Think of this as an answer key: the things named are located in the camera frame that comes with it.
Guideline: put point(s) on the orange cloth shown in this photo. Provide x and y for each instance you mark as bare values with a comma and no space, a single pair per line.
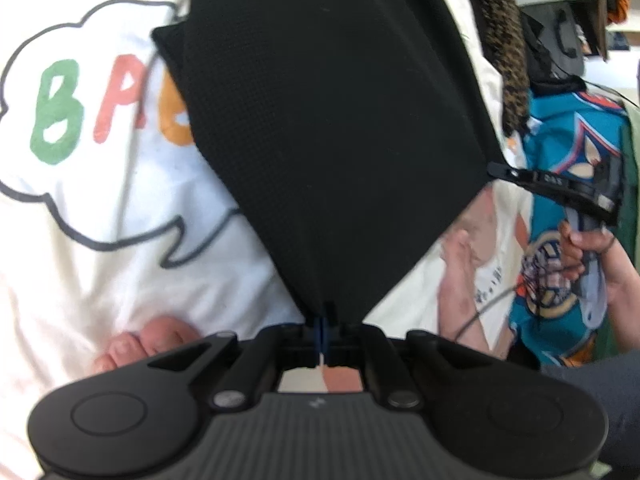
619,10

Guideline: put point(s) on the leopard print garment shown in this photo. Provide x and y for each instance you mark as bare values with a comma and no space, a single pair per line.
505,60

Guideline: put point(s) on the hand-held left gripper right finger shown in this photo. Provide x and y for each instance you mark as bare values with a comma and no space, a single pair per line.
345,340

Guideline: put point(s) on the cream bear printed blanket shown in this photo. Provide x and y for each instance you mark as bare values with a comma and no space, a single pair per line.
125,260

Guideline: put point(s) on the grey storage bag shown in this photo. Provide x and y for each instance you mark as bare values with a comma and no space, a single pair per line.
550,17

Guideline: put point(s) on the person's right forearm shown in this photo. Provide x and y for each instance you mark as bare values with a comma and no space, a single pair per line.
625,310

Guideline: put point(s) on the black shorts with bear print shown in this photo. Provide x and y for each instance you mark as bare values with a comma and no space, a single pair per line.
325,135

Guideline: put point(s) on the person's foot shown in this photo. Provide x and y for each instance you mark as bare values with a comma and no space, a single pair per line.
150,335

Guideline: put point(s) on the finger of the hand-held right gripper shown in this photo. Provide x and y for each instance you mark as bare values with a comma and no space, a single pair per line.
515,176

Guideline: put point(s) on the person's leg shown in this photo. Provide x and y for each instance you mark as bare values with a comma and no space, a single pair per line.
600,395

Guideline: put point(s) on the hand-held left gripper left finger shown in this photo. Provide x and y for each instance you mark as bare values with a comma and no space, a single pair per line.
300,340

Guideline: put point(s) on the person's right hand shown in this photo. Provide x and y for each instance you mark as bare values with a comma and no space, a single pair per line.
620,265

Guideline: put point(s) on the teal printed cloth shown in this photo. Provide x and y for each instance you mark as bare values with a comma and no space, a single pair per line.
550,135

